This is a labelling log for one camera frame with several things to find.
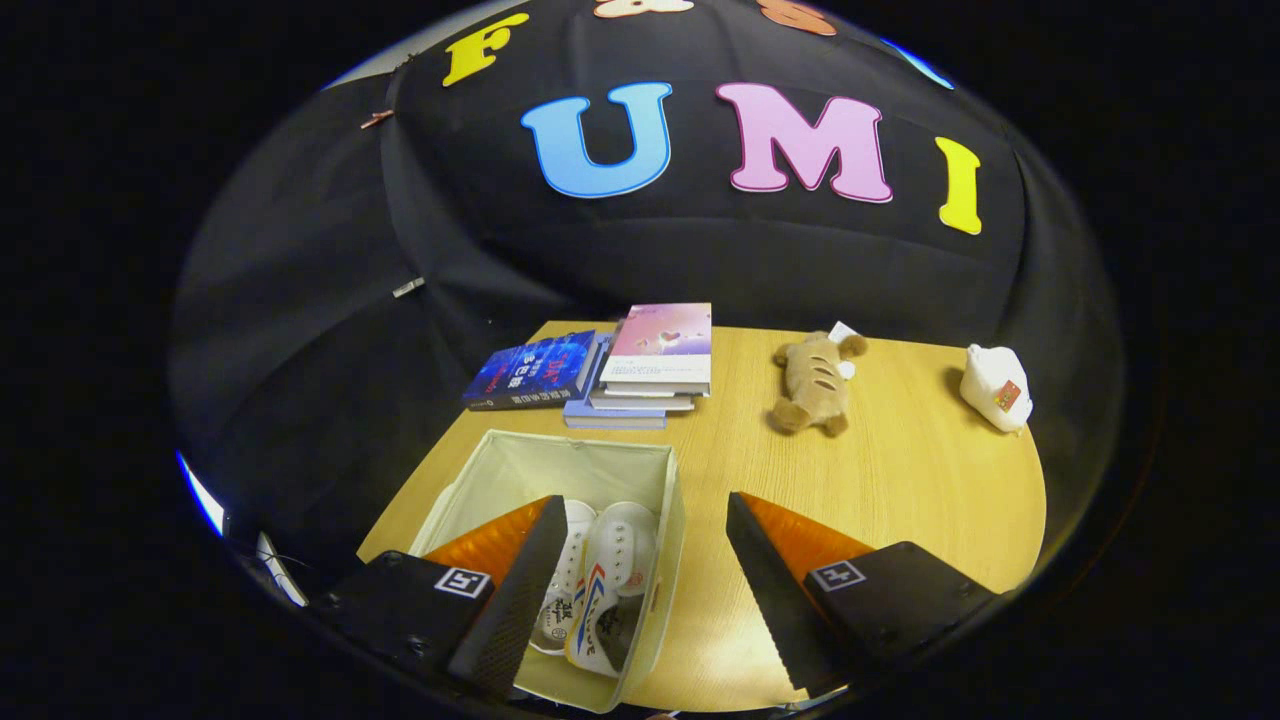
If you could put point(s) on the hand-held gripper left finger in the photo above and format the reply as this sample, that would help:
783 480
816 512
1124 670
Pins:
515 610

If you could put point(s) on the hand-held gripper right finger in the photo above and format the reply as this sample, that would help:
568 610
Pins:
770 600

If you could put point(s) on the white shoe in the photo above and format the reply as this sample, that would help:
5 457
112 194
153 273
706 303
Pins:
572 560
620 560

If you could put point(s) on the pale green fabric storage box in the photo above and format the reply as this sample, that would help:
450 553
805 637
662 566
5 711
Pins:
570 465

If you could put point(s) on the light blue book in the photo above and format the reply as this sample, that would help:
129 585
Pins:
610 420

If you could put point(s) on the brown plush toy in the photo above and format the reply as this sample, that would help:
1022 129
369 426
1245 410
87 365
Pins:
815 385

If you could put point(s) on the grey white book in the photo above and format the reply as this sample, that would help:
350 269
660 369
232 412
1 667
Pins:
640 402

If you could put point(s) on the white power strip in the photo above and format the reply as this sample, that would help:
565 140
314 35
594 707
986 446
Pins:
280 568

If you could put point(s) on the dark blue book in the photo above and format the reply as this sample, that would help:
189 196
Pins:
530 370

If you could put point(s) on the pink cover book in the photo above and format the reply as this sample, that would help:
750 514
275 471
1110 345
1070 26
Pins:
660 345

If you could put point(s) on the white plush toy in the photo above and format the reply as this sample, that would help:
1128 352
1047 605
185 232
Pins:
995 385

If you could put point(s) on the lit computer screen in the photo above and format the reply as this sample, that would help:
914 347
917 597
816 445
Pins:
203 495

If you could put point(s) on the black backdrop cloth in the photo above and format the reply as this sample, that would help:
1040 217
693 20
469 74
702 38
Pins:
700 250

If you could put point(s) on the small pink clip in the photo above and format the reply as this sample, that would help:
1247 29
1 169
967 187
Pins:
377 119

